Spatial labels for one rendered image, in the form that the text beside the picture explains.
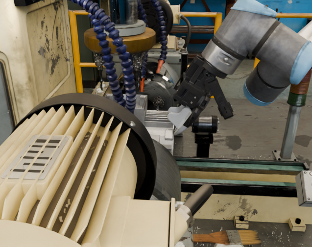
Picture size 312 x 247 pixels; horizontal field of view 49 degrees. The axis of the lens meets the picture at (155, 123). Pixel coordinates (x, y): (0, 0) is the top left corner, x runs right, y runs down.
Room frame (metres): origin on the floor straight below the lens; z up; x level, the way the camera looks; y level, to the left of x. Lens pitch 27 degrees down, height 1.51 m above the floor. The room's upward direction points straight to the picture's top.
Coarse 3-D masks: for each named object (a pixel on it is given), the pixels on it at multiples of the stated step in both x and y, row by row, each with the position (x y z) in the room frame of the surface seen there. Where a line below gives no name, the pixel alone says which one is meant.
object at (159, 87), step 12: (156, 60) 1.22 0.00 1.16; (120, 72) 1.23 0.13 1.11; (156, 72) 1.09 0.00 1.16; (168, 72) 1.15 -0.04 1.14; (120, 84) 1.08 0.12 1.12; (144, 84) 1.08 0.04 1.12; (156, 84) 1.07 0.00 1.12; (168, 84) 1.08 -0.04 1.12; (156, 96) 1.07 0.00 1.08; (168, 96) 1.07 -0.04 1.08; (156, 108) 1.01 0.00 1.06; (168, 108) 1.07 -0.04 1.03
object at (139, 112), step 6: (108, 96) 0.91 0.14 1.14; (138, 96) 0.92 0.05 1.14; (144, 96) 0.91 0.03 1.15; (138, 102) 0.92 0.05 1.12; (144, 102) 0.86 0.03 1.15; (138, 108) 0.82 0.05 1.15; (144, 108) 0.84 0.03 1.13; (138, 114) 0.82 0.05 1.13; (144, 114) 0.84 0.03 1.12; (120, 120) 0.82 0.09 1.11
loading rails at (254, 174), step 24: (192, 168) 0.89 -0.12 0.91; (216, 168) 0.89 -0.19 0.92; (240, 168) 0.88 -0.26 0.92; (264, 168) 0.88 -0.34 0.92; (288, 168) 0.88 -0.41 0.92; (192, 192) 0.79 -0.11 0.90; (216, 192) 0.78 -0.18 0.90; (240, 192) 0.78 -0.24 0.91; (264, 192) 0.78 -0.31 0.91; (288, 192) 0.77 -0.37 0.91; (216, 216) 0.78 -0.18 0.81; (240, 216) 0.77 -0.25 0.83; (264, 216) 0.78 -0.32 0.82; (288, 216) 0.77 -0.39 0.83
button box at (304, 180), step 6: (300, 174) 0.63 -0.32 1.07; (306, 174) 0.62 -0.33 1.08; (300, 180) 0.62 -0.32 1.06; (306, 180) 0.61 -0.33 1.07; (300, 186) 0.62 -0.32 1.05; (306, 186) 0.60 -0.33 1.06; (300, 192) 0.61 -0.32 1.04; (306, 192) 0.59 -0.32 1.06; (300, 198) 0.60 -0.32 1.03; (306, 198) 0.58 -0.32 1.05; (300, 204) 0.60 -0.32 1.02; (306, 204) 0.59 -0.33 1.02
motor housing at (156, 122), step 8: (152, 112) 0.87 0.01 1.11; (160, 112) 0.88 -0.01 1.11; (144, 120) 0.84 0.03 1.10; (152, 120) 0.84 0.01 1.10; (160, 120) 0.84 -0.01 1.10; (168, 120) 0.84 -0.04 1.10; (152, 128) 0.83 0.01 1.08; (160, 128) 0.82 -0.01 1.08; (168, 128) 0.82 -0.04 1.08; (160, 136) 0.81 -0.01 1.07; (168, 144) 0.79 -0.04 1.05
